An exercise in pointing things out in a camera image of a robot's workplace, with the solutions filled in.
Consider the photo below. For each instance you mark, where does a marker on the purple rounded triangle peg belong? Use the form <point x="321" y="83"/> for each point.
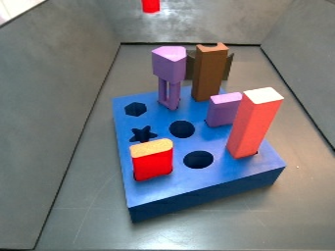
<point x="168" y="63"/>

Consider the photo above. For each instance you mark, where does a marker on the red hexagon prism block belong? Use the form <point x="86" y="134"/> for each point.
<point x="150" y="6"/>

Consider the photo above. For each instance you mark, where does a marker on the tall salmon rectangular block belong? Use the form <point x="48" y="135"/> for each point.
<point x="256" y="111"/>

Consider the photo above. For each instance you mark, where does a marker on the brown notched block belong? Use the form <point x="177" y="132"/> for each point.
<point x="205" y="83"/>

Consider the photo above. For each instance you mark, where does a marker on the red rounded block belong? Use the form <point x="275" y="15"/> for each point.
<point x="150" y="158"/>

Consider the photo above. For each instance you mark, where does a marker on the small purple block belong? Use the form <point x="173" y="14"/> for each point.
<point x="221" y="109"/>

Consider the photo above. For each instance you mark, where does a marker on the blue shape sorter board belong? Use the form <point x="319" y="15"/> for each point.
<point x="205" y="172"/>

